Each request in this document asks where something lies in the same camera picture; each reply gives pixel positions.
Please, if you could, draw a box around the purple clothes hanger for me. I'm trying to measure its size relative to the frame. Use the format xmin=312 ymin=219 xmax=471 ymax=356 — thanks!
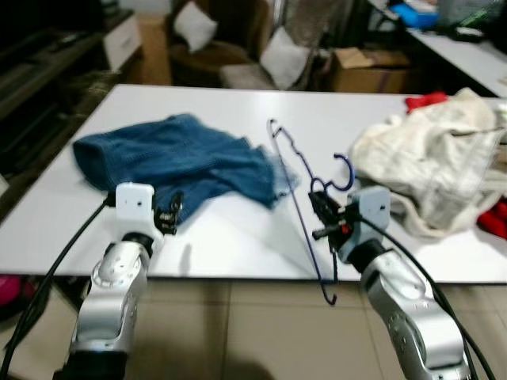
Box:
xmin=268 ymin=119 xmax=357 ymax=306

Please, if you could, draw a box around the blue knit garment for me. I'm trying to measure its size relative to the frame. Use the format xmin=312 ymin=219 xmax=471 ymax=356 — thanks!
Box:
xmin=73 ymin=113 xmax=300 ymax=215

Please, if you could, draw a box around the cream hooded garment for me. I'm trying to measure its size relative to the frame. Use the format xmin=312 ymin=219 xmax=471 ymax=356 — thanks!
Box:
xmin=349 ymin=87 xmax=507 ymax=238

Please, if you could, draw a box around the white table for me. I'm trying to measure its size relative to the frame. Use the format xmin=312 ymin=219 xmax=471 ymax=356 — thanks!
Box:
xmin=0 ymin=83 xmax=507 ymax=283

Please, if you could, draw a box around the open cardboard box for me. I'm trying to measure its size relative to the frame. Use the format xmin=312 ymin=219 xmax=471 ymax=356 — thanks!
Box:
xmin=327 ymin=47 xmax=414 ymax=94

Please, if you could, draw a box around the red cloth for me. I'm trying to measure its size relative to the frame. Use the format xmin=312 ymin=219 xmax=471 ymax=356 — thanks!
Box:
xmin=405 ymin=92 xmax=450 ymax=112
xmin=475 ymin=196 xmax=507 ymax=241

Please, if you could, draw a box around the white pillow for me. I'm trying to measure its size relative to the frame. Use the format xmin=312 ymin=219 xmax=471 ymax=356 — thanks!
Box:
xmin=173 ymin=2 xmax=219 ymax=53
xmin=260 ymin=26 xmax=310 ymax=90

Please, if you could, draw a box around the grey throw blanket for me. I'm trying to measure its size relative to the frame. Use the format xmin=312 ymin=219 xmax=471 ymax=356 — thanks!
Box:
xmin=273 ymin=0 xmax=357 ymax=89

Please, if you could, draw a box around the brown armchair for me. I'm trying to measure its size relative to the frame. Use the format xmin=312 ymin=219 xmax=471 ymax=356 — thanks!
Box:
xmin=165 ymin=0 xmax=274 ymax=89

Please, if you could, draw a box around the long white desk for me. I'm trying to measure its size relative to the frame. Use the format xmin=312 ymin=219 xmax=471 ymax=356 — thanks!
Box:
xmin=367 ymin=0 xmax=507 ymax=97

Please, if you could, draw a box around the blue bag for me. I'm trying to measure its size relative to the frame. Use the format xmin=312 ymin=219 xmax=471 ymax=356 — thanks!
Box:
xmin=391 ymin=2 xmax=441 ymax=30

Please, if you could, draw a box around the grey mesh basket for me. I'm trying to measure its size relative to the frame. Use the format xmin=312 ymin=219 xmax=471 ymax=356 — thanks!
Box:
xmin=438 ymin=0 xmax=507 ymax=42

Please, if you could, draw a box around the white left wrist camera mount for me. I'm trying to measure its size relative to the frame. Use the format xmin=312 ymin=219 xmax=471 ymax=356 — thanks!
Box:
xmin=115 ymin=182 xmax=157 ymax=237

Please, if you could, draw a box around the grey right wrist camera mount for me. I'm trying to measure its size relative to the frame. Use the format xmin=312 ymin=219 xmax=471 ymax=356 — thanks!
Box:
xmin=347 ymin=186 xmax=392 ymax=258

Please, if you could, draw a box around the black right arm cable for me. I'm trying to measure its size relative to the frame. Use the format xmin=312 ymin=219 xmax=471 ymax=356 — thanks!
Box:
xmin=372 ymin=226 xmax=476 ymax=380

